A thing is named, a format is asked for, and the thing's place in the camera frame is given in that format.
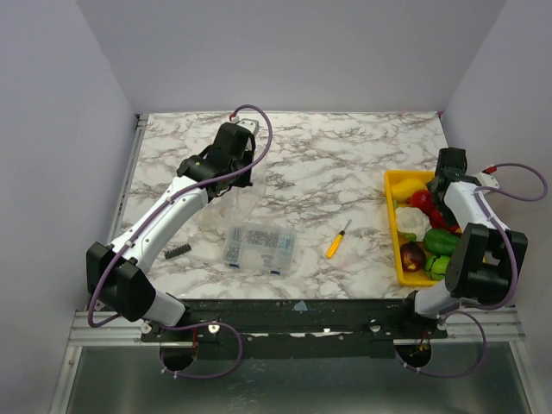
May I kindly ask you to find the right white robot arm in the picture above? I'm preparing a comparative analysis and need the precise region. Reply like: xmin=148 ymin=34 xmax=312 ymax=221
xmin=396 ymin=147 xmax=528 ymax=338

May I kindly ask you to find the red apple toy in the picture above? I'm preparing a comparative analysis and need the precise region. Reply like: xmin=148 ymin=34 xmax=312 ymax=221
xmin=409 ymin=190 xmax=435 ymax=215

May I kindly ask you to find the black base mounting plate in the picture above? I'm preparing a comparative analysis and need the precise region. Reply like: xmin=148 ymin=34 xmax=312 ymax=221
xmin=141 ymin=298 xmax=447 ymax=360

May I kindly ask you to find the clear screw organizer box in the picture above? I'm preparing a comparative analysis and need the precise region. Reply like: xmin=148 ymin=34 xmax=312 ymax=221
xmin=222 ymin=223 xmax=297 ymax=275

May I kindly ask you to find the large green pepper toy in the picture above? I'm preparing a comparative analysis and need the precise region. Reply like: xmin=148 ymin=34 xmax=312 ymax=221
xmin=423 ymin=229 xmax=460 ymax=256

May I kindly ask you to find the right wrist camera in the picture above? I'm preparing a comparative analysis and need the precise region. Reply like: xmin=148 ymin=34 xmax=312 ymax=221
xmin=474 ymin=166 xmax=500 ymax=189

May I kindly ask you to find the dark purple onion toy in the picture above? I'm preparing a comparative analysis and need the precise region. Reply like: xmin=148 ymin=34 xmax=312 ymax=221
xmin=399 ymin=241 xmax=427 ymax=273

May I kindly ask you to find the black toothed plastic part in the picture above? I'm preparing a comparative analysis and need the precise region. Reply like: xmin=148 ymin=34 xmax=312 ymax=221
xmin=165 ymin=243 xmax=191 ymax=260

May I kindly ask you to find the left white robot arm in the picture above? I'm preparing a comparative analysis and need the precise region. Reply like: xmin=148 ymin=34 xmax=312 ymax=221
xmin=86 ymin=119 xmax=259 ymax=341

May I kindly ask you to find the clear zip top bag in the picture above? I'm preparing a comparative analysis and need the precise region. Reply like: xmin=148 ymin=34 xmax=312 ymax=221
xmin=214 ymin=162 xmax=267 ymax=224

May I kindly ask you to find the yellow handle screwdriver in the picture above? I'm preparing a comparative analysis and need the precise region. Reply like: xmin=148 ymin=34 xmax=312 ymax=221
xmin=325 ymin=220 xmax=352 ymax=259

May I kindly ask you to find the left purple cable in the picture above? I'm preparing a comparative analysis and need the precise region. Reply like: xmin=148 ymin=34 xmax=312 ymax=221
xmin=86 ymin=103 xmax=273 ymax=329

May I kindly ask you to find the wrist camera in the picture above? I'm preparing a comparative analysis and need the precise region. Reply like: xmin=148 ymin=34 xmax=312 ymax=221
xmin=229 ymin=114 xmax=260 ymax=136
xmin=474 ymin=166 xmax=500 ymax=189

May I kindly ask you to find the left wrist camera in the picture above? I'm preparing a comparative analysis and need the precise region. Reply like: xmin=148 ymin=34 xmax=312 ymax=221
xmin=229 ymin=114 xmax=260 ymax=136

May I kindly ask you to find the yellow plastic tray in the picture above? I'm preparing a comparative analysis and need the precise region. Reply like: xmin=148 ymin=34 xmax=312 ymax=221
xmin=384 ymin=170 xmax=461 ymax=288

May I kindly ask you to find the red bell pepper toy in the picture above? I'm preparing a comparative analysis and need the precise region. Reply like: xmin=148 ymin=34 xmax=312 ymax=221
xmin=428 ymin=208 xmax=460 ymax=233

